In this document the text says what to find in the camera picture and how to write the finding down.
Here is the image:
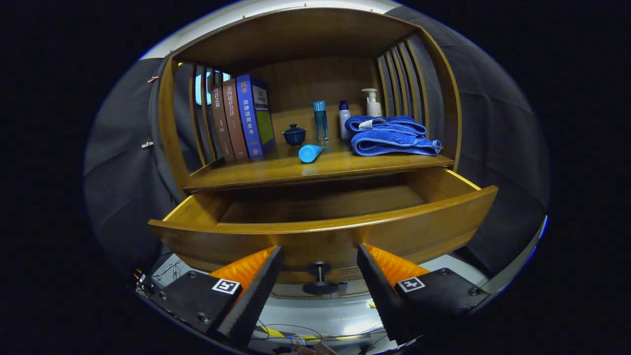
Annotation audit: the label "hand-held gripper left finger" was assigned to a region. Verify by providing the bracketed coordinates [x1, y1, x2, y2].
[137, 246, 284, 348]

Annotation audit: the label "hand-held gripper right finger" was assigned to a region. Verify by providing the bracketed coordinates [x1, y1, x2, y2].
[356, 243, 491, 346]

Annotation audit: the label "black drawer knob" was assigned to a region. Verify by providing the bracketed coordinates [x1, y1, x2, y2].
[302, 261, 339, 296]

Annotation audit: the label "wooden drawer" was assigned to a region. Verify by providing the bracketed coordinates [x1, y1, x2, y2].
[148, 168, 498, 285]

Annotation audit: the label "blue cosmetic tube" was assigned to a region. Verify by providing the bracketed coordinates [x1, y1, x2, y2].
[298, 144, 326, 164]

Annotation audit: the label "wooden cabinet with shelf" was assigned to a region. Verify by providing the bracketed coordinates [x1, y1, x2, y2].
[157, 6, 463, 301]

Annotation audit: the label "folded blue towel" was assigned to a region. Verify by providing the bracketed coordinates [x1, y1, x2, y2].
[344, 115, 443, 157]

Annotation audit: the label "blue lidded teacup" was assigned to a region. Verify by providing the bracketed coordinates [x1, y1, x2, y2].
[282, 123, 307, 146]

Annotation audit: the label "dark brown book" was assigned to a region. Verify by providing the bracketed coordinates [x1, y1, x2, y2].
[211, 85, 236, 163]

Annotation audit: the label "thick blue book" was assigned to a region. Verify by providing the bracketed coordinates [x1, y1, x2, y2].
[236, 74, 277, 158]

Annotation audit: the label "small white blue-capped bottle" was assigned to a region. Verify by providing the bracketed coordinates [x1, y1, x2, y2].
[338, 100, 351, 141]

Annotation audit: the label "blue glass bottle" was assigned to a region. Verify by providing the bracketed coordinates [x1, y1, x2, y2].
[313, 101, 329, 143]

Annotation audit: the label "white pump bottle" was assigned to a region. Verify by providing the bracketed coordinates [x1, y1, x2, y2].
[361, 88, 383, 118]

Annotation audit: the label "thin floor cables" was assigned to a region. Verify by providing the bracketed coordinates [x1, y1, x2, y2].
[160, 260, 182, 283]

